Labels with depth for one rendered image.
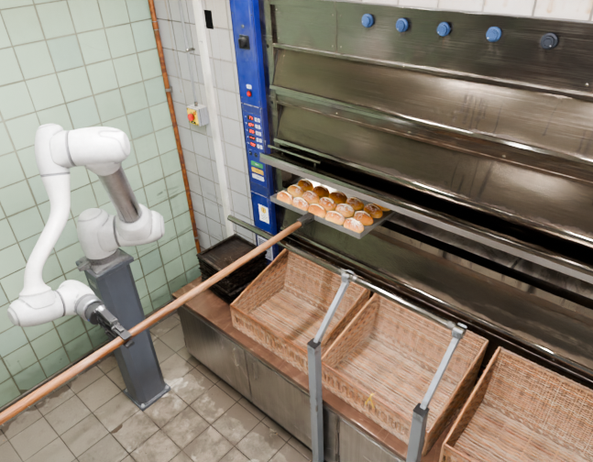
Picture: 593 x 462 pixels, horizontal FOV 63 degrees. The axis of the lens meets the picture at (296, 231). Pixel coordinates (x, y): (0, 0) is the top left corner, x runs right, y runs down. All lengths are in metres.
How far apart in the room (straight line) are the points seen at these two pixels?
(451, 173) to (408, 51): 0.48
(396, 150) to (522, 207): 0.54
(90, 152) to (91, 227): 0.58
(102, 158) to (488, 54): 1.38
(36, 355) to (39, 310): 1.36
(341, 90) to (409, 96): 0.31
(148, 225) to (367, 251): 1.04
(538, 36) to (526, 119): 0.25
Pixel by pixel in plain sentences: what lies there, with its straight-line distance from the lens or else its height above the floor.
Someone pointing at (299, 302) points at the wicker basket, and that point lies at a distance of 2.71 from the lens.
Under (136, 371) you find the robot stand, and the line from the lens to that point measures 2.94.
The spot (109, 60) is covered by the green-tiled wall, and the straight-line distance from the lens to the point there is 2.88.
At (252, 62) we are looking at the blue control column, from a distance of 2.40.
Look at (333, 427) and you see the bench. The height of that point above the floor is 0.42.
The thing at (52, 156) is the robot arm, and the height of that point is 1.71.
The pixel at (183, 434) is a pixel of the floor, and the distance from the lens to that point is 2.98.
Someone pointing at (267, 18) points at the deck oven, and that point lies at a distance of 2.32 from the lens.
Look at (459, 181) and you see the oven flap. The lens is 1.94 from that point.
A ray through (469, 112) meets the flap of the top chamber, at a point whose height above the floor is 1.78.
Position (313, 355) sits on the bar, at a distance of 2.00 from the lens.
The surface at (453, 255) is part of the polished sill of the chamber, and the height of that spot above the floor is 1.18.
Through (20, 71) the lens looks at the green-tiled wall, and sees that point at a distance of 2.70.
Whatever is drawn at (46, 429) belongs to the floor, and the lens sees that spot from 3.30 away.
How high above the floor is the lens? 2.40
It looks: 33 degrees down
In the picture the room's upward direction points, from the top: 3 degrees counter-clockwise
